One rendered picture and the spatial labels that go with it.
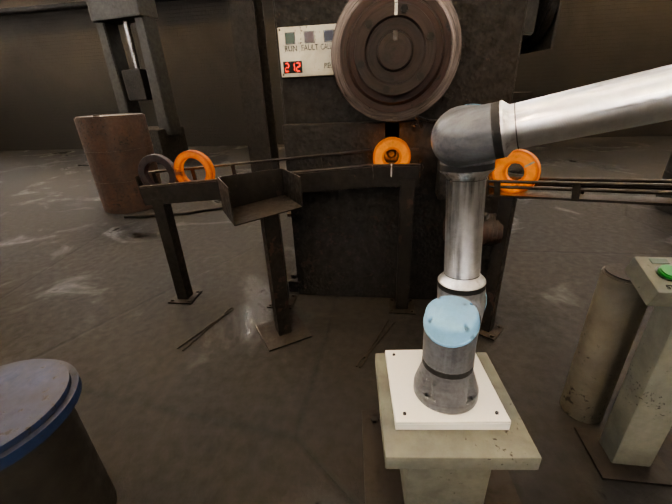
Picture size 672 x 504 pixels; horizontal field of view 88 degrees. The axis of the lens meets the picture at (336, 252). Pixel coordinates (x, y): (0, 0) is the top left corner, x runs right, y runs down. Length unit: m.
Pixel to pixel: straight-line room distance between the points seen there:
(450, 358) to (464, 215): 0.31
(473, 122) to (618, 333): 0.80
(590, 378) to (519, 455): 0.51
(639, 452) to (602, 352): 0.27
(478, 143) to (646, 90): 0.22
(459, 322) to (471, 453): 0.27
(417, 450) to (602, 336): 0.66
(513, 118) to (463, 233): 0.29
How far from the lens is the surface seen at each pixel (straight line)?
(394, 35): 1.39
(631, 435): 1.32
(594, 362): 1.32
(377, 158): 1.52
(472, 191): 0.82
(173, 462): 1.32
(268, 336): 1.64
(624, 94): 0.67
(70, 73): 10.21
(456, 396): 0.88
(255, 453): 1.25
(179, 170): 1.79
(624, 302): 1.21
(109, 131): 3.81
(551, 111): 0.67
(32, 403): 1.02
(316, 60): 1.64
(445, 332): 0.78
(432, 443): 0.88
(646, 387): 1.21
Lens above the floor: 1.00
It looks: 25 degrees down
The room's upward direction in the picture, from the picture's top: 3 degrees counter-clockwise
